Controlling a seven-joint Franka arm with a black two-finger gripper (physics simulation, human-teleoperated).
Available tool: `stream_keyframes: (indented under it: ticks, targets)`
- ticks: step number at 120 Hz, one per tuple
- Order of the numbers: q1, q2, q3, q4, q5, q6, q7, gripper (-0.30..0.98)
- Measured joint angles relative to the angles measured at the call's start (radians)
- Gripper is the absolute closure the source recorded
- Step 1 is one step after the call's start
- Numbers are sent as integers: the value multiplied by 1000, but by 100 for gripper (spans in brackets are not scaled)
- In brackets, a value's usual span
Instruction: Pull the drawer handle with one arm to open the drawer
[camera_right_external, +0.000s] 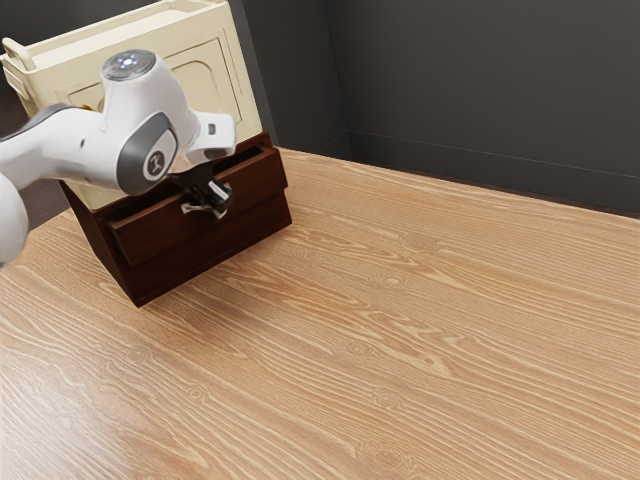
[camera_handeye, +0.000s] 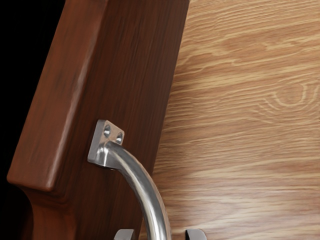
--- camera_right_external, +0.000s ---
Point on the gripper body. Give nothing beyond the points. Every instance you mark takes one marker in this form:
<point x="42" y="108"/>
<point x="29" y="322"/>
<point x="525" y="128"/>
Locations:
<point x="192" y="177"/>

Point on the cream box with lid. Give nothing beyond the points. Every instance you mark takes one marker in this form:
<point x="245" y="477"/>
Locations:
<point x="220" y="60"/>

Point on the dark brown cabinet drawer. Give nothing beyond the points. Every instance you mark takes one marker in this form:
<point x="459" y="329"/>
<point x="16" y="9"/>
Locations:
<point x="250" y="185"/>

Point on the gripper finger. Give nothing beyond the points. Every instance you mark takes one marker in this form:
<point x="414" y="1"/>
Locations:
<point x="196" y="196"/>
<point x="225" y="200"/>

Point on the dark brown wooden cabinet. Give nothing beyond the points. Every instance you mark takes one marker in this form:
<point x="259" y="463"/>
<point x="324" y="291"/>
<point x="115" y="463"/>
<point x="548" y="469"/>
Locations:
<point x="210" y="260"/>

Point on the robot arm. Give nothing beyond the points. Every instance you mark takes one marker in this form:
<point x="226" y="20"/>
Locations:
<point x="75" y="140"/>

